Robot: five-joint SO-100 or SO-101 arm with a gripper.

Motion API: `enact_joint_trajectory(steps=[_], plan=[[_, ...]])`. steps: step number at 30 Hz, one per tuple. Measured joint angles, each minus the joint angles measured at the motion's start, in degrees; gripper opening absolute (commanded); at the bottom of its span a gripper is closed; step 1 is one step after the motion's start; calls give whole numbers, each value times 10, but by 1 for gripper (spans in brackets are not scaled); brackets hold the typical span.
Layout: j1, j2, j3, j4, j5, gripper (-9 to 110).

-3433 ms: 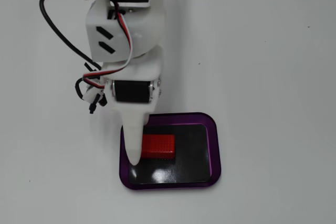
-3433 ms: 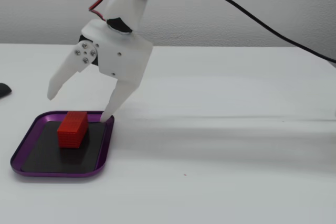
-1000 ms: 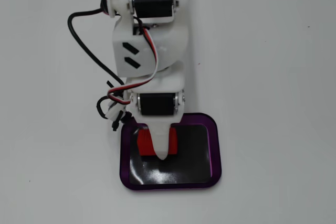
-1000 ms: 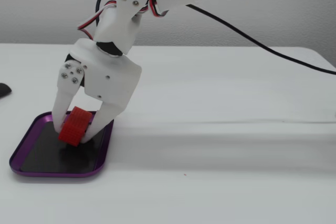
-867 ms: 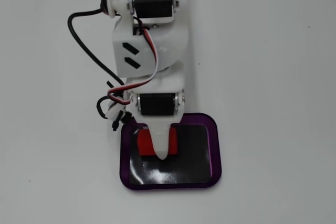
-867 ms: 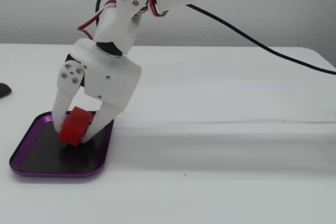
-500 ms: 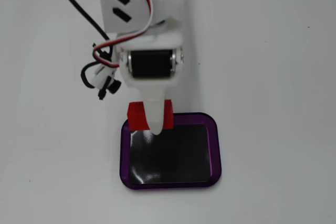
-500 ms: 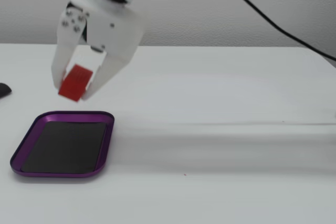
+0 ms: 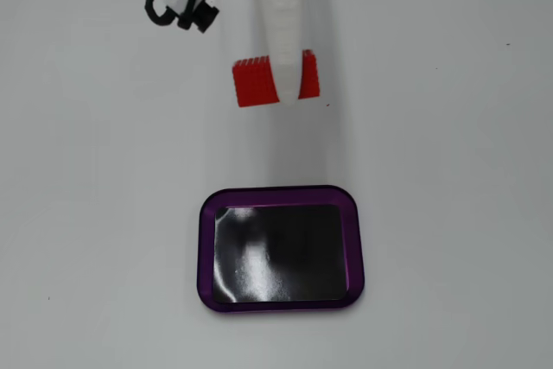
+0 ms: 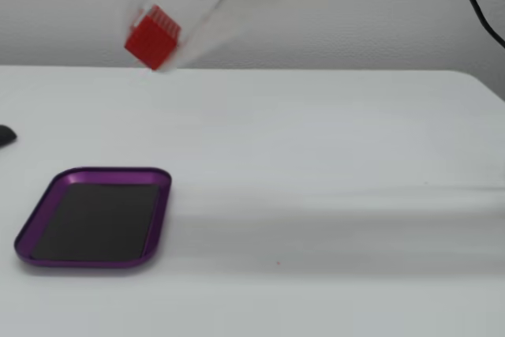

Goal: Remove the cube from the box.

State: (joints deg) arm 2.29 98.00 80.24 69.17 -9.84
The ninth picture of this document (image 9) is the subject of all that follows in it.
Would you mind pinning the purple metal tray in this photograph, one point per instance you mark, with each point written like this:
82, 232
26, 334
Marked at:
206, 256

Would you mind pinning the red cube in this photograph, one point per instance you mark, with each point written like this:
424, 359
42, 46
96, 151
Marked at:
255, 84

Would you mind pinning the black mat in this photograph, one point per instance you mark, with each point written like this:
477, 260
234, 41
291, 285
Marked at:
302, 256

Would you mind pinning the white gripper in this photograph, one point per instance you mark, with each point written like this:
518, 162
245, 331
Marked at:
280, 19

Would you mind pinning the small black camera module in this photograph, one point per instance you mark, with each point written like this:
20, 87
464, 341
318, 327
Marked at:
203, 17

